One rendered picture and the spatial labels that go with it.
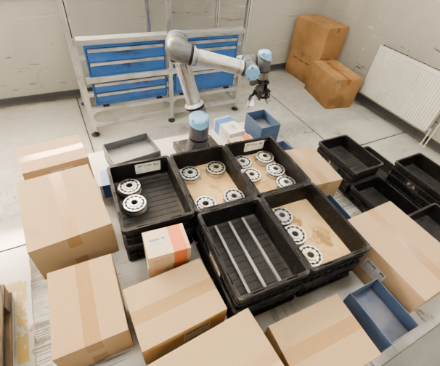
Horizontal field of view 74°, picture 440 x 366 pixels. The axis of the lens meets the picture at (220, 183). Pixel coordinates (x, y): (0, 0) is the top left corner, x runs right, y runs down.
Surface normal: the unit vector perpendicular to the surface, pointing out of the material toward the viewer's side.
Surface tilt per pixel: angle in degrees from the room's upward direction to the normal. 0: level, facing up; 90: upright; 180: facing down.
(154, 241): 0
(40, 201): 0
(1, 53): 90
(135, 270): 0
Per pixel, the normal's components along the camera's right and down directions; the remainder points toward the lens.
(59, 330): 0.09, -0.72
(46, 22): 0.45, 0.65
